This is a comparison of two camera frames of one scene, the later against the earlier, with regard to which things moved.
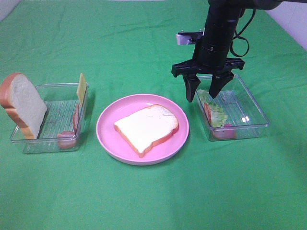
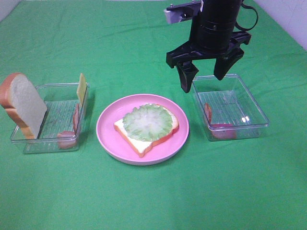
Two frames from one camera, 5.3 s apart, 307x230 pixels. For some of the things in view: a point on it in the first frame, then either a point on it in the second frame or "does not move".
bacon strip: x=225 y=132 does not move
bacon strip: x=67 y=140 does not move
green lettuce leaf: x=218 y=118 → x=148 y=122
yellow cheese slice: x=81 y=89 does not move
